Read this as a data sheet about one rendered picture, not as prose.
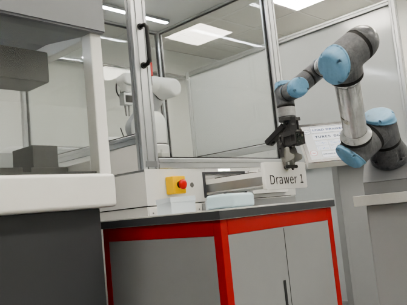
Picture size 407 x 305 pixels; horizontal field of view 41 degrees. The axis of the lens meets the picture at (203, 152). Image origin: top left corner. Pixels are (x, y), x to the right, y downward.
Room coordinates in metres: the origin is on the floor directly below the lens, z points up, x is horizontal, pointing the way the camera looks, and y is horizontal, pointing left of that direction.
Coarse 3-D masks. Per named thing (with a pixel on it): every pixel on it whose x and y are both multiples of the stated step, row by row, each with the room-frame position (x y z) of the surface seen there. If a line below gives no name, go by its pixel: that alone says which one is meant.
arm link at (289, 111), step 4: (280, 108) 2.17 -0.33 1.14; (284, 108) 2.16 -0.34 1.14; (288, 108) 2.16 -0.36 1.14; (292, 108) 2.16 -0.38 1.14; (280, 112) 2.17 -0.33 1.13; (284, 112) 2.16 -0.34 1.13; (288, 112) 2.16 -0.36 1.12; (292, 112) 2.16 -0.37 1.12; (280, 116) 2.17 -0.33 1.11; (284, 116) 2.17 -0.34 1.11; (288, 116) 2.16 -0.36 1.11
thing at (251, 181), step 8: (232, 176) 2.25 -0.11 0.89; (240, 176) 2.22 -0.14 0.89; (248, 176) 2.19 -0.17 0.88; (256, 176) 2.17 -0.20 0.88; (208, 184) 2.35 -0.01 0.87; (216, 184) 2.31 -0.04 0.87; (224, 184) 2.28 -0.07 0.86; (232, 184) 2.25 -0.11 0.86; (240, 184) 2.22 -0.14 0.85; (248, 184) 2.19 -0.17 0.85; (256, 184) 2.17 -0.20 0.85; (208, 192) 2.35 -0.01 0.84; (216, 192) 2.33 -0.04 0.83; (224, 192) 2.43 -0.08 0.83
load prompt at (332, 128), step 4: (312, 128) 3.05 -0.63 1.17; (316, 128) 3.05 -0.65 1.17; (320, 128) 3.05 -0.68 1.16; (324, 128) 3.05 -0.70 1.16; (328, 128) 3.05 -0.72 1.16; (332, 128) 3.04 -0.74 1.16; (336, 128) 3.04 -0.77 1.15; (340, 128) 3.04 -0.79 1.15; (312, 132) 3.03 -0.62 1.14; (316, 132) 3.03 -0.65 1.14; (320, 132) 3.03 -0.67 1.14; (324, 132) 3.03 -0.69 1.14
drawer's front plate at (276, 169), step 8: (264, 168) 2.11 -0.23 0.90; (272, 168) 2.15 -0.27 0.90; (280, 168) 2.19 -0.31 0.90; (296, 168) 2.27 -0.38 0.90; (304, 168) 2.32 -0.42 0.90; (264, 176) 2.12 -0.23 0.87; (272, 176) 2.15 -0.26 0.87; (280, 176) 2.19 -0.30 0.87; (288, 176) 2.23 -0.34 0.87; (296, 176) 2.27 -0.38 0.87; (304, 176) 2.31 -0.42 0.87; (264, 184) 2.12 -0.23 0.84; (280, 184) 2.18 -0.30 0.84; (288, 184) 2.22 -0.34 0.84; (296, 184) 2.26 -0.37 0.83; (304, 184) 2.31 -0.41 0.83
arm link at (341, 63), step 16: (352, 32) 1.70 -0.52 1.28; (336, 48) 1.67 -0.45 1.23; (352, 48) 1.67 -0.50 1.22; (368, 48) 1.69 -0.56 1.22; (320, 64) 1.72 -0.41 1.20; (336, 64) 1.66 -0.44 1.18; (352, 64) 1.67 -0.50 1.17; (336, 80) 1.71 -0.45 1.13; (352, 80) 1.72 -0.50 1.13; (336, 96) 1.84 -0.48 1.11; (352, 96) 1.79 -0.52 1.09; (352, 112) 1.84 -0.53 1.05; (352, 128) 1.90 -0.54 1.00; (368, 128) 1.96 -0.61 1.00; (352, 144) 1.95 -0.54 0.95; (368, 144) 1.95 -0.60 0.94; (352, 160) 1.99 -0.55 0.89
